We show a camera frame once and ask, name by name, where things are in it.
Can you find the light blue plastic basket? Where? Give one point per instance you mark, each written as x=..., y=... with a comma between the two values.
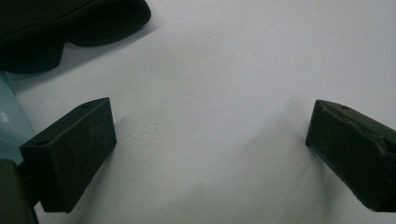
x=12, y=121

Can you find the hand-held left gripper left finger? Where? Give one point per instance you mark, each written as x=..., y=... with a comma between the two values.
x=71, y=155

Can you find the black glove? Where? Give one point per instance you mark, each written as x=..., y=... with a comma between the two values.
x=46, y=28

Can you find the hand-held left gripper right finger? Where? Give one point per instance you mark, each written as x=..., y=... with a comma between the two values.
x=355, y=155

